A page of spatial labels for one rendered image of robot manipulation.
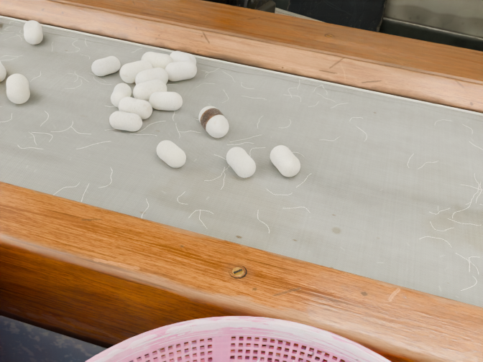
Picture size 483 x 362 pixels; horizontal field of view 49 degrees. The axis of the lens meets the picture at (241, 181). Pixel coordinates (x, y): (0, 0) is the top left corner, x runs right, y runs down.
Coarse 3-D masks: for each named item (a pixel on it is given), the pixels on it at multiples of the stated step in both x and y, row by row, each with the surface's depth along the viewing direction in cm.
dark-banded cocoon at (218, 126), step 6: (204, 108) 51; (210, 120) 50; (216, 120) 49; (222, 120) 49; (210, 126) 49; (216, 126) 49; (222, 126) 49; (228, 126) 50; (210, 132) 50; (216, 132) 49; (222, 132) 50
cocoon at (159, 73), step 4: (152, 68) 56; (156, 68) 56; (160, 68) 56; (140, 72) 56; (144, 72) 55; (148, 72) 55; (152, 72) 56; (156, 72) 56; (160, 72) 56; (164, 72) 56; (136, 76) 56; (140, 76) 55; (144, 76) 55; (148, 76) 55; (152, 76) 55; (156, 76) 56; (160, 76) 56; (164, 76) 56; (136, 80) 55; (140, 80) 55; (144, 80) 55; (164, 80) 56; (136, 84) 56
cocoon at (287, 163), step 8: (272, 152) 47; (280, 152) 47; (288, 152) 46; (272, 160) 47; (280, 160) 46; (288, 160) 46; (296, 160) 46; (280, 168) 46; (288, 168) 46; (296, 168) 46; (288, 176) 46
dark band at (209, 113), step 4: (212, 108) 50; (216, 108) 51; (204, 112) 50; (208, 112) 50; (212, 112) 50; (216, 112) 50; (220, 112) 50; (204, 116) 50; (208, 116) 50; (212, 116) 50; (224, 116) 51; (200, 120) 51; (204, 120) 50; (208, 120) 50; (204, 124) 50; (204, 128) 50
